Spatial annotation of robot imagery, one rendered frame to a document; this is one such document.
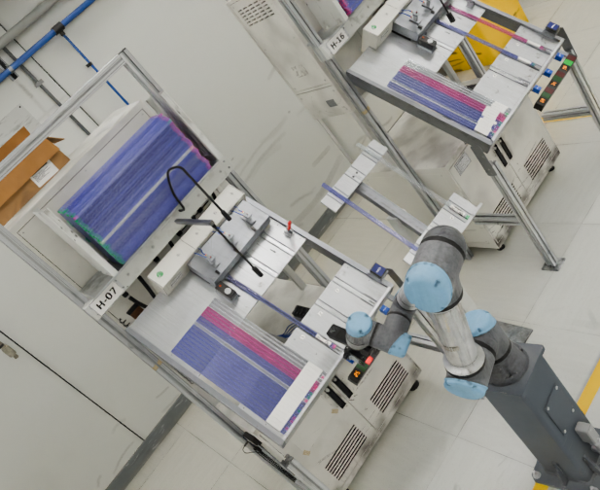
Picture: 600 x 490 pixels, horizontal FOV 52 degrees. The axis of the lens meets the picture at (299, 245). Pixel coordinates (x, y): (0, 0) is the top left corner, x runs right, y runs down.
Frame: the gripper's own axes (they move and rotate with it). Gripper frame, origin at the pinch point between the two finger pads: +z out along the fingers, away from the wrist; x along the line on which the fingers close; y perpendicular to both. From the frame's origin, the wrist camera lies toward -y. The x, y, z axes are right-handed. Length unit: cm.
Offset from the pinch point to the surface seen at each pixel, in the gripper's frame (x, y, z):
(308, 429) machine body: -23, -5, 48
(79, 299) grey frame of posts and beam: -40, -87, -11
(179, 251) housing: -4, -74, -3
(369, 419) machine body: -2, 12, 66
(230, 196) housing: 26, -73, -3
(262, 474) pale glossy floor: -45, -22, 120
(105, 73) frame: 24, -120, -46
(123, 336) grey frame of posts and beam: -40, -73, 5
